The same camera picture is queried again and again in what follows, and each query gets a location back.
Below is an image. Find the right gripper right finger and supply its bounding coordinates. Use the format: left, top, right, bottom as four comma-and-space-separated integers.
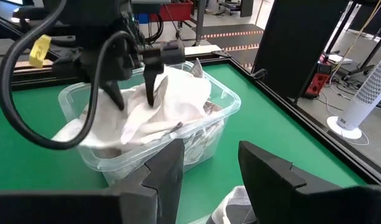
238, 140, 381, 224

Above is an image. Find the yellow cable tag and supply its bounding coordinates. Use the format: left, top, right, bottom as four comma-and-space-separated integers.
28, 34, 52, 68

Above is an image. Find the black stand leg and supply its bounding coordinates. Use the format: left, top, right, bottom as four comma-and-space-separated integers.
345, 29, 381, 77

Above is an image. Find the clear plastic bin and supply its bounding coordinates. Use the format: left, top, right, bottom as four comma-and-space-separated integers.
57, 60, 242, 187

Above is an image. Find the yellow cable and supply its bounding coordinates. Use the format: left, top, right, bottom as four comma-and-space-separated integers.
331, 0, 381, 74

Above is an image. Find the black table clamp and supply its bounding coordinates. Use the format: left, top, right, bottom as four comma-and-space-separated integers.
251, 68, 268, 80

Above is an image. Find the large grey waffle towel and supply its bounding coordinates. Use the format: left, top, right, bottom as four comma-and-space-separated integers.
205, 185, 256, 224

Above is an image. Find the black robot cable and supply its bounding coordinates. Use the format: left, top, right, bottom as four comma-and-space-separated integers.
0, 0, 139, 151

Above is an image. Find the black aluminium table frame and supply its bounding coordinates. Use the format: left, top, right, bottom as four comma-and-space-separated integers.
9, 49, 381, 187

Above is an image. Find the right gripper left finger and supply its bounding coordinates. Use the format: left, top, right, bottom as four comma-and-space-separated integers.
0, 138, 185, 224

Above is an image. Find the plain white towel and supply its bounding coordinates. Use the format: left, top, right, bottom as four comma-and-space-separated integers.
51, 63, 213, 151

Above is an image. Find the grey metal post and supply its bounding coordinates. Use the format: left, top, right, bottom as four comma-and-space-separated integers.
195, 0, 208, 47

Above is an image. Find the red power box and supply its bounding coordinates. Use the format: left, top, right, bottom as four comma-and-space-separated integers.
304, 73, 331, 98

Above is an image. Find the black standing panel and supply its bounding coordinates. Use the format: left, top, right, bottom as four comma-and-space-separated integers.
251, 0, 350, 100

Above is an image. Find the white fan cable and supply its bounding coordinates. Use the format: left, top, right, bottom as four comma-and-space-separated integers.
320, 90, 370, 147

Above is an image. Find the red tool cart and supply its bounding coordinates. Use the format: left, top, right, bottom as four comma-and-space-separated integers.
152, 0, 194, 22

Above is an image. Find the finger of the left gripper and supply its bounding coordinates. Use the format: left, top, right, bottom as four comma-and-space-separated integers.
142, 63, 165, 108
99, 79, 126, 112

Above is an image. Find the white flat box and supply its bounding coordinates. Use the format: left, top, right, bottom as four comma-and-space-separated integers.
328, 54, 354, 65

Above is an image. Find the white tower fan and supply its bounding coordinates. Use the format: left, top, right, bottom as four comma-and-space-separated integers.
326, 49, 381, 140

